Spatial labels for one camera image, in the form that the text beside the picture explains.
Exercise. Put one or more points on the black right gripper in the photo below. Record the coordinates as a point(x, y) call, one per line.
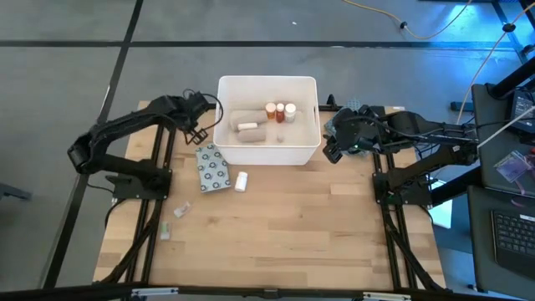
point(353, 131)

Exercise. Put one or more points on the grey chair foot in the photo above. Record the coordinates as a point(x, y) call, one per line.
point(12, 191)

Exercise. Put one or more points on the black gantry bar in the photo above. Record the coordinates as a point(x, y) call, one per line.
point(267, 294)

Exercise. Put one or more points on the white rod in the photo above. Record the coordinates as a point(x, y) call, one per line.
point(501, 129)

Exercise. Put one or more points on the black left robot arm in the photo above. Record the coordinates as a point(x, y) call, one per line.
point(125, 121)

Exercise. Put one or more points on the small green packet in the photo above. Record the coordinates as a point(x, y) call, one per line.
point(165, 231)

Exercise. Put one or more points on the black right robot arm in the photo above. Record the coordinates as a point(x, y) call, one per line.
point(439, 125)

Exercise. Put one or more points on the silver bracket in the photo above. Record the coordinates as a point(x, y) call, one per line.
point(154, 291)
point(386, 296)

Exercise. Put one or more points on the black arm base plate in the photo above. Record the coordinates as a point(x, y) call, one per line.
point(138, 192)
point(414, 194)

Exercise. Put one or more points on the grey mesh bandage roll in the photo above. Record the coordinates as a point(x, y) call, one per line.
point(246, 116)

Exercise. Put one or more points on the orange pill bottle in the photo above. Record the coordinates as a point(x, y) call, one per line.
point(271, 112)

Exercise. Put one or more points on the black diagonal beam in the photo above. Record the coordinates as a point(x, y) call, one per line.
point(514, 77)
point(455, 188)

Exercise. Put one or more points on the black frame clamp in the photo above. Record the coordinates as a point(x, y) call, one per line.
point(331, 101)

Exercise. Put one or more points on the small clear packet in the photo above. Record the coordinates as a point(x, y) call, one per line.
point(182, 209)

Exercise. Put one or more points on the red pill bottle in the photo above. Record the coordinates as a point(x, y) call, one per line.
point(280, 115)

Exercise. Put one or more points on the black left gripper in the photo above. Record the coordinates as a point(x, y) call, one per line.
point(190, 110)

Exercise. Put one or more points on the grey desk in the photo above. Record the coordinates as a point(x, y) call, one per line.
point(480, 251)
point(493, 167)

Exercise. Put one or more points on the black keyboard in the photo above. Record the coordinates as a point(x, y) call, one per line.
point(516, 238)

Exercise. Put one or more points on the black aluminium table frame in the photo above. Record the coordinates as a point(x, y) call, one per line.
point(389, 238)

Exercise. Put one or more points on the dark desk laptop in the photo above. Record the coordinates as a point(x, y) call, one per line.
point(522, 110)

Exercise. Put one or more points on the white perforated plastic basket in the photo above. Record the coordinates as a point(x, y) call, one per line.
point(267, 156)

